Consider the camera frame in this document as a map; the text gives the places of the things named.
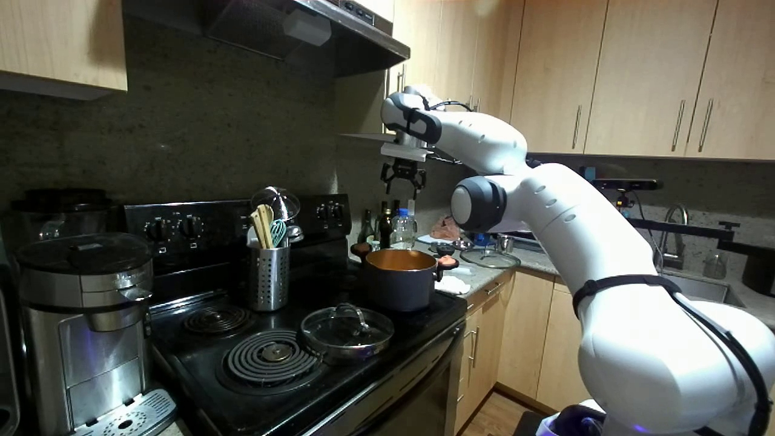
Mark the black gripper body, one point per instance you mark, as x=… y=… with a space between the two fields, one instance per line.
x=403 y=170

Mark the white towel with grey stripes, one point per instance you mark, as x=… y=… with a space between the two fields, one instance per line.
x=455 y=283

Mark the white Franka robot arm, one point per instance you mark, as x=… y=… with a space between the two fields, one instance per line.
x=646 y=354

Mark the round glass pot lid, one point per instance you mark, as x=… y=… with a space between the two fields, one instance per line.
x=348 y=329

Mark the dark glass bottle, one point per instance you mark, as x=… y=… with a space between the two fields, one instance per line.
x=387 y=226

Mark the clear water bottle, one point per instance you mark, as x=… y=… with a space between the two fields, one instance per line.
x=403 y=231

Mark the green label spice bottle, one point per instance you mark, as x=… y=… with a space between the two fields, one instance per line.
x=369 y=232

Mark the flat glass lid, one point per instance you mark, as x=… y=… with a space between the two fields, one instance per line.
x=491 y=260

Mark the shiny metal ladle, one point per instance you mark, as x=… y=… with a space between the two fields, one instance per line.
x=279 y=197

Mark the teal kitchen utensil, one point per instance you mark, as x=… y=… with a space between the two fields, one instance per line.
x=279 y=232

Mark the wooden spatula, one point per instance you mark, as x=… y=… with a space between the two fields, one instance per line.
x=267 y=220
x=257 y=231

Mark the perforated steel utensil holder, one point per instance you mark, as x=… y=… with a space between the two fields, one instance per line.
x=270 y=278

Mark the dark range hood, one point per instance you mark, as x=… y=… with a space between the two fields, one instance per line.
x=323 y=37

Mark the wooden lower cabinet row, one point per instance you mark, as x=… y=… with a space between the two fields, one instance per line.
x=518 y=340

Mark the wooden cabinet row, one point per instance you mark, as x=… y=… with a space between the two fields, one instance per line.
x=518 y=340
x=646 y=64

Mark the large stove burner coil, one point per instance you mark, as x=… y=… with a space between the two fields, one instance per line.
x=272 y=354

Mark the black electric stove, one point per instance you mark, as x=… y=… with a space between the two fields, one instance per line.
x=341 y=388

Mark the wooden upper cabinet row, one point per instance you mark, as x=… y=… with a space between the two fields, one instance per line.
x=646 y=64

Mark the chrome sink faucet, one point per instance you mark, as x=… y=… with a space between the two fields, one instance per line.
x=674 y=232

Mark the black stand bar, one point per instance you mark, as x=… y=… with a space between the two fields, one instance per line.
x=687 y=228

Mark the stainless steel coffee maker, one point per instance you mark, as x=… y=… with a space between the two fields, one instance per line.
x=85 y=329

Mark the black round container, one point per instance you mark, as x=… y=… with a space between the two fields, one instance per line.
x=762 y=268

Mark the black bar camera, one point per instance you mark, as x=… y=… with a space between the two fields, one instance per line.
x=622 y=181

